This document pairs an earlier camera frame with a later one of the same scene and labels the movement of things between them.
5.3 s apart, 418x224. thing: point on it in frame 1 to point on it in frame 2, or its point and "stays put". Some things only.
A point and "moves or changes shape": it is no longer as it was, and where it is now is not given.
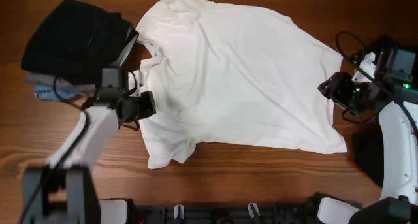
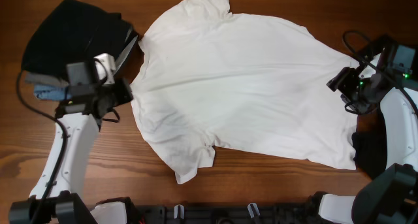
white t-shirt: [228, 72] moves or changes shape
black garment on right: [366, 145] stays put
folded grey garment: [38, 78] stays put
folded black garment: [75, 41] stays put
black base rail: [253, 213] stays put
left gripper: [149, 108] to [126, 95]
